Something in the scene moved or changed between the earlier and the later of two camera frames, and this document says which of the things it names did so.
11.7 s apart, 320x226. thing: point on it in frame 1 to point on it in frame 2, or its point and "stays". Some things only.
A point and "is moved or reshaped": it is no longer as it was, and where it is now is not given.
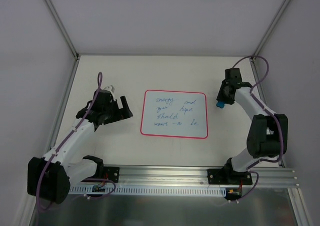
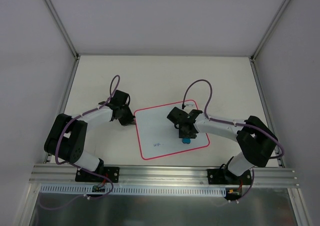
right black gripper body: (226, 93) to (187, 132)
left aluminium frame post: (59, 21) stays
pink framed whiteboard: (176, 114) is moved or reshaped
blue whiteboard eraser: (220, 104) to (186, 140)
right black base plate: (225, 176) stays
